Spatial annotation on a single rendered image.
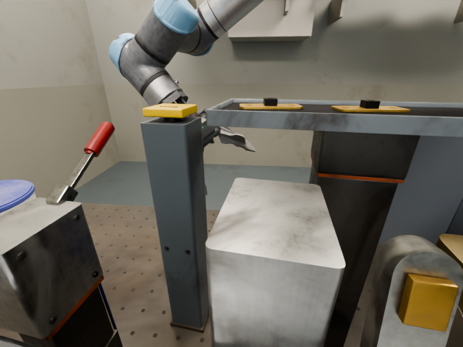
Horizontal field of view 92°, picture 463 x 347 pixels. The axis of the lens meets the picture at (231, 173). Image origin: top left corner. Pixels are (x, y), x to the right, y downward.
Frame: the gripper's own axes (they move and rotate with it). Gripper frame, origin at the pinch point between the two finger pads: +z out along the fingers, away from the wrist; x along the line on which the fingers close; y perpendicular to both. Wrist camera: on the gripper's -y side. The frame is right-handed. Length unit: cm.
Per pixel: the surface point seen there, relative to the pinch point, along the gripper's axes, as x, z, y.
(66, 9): 11, -231, -203
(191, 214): -11.2, -0.5, 14.2
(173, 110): -2.9, -13.0, 20.3
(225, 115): 0.3, -7.3, 26.4
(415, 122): 12.2, 5.6, 32.5
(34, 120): -81, -144, -176
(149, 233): -31.1, -1.2, -30.6
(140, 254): -34.7, 1.4, -21.6
